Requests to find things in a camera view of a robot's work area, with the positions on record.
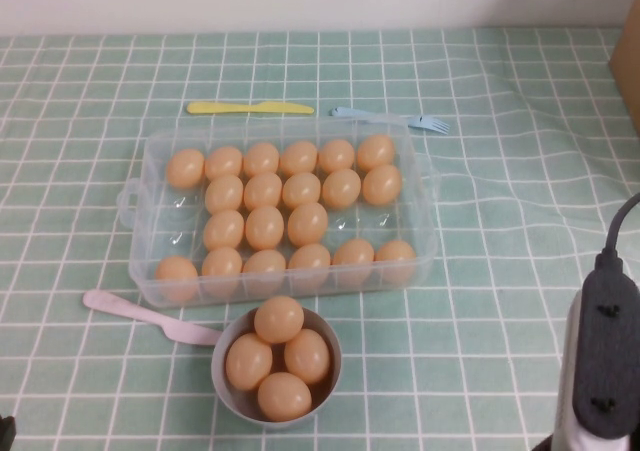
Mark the clear plastic egg box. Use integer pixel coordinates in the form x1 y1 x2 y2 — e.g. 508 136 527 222
116 115 441 308

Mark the grey-blue round bowl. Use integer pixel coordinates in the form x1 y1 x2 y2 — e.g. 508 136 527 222
211 306 344 423

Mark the pink plastic knife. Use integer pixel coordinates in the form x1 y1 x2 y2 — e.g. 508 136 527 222
82 289 225 347

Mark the green checked tablecloth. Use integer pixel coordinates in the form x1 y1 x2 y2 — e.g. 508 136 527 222
0 26 640 451

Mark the blue plastic fork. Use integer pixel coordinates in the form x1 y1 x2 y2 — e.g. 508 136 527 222
328 106 450 135

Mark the brown egg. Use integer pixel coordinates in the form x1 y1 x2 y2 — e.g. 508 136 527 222
204 173 245 213
202 209 246 251
243 172 283 211
165 148 206 189
361 164 404 207
331 238 376 285
279 140 319 176
253 295 305 345
224 332 274 391
321 168 362 210
284 328 332 385
356 134 396 172
281 171 322 210
318 138 356 174
242 249 287 292
154 255 199 300
287 201 329 247
245 205 285 251
257 371 313 421
201 246 244 292
374 239 417 282
204 146 244 180
287 243 332 290
243 142 281 178

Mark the brown cardboard box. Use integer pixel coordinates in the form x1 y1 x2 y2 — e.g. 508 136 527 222
607 5 640 137

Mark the yellow plastic knife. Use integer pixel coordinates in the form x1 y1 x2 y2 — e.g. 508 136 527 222
186 101 316 117

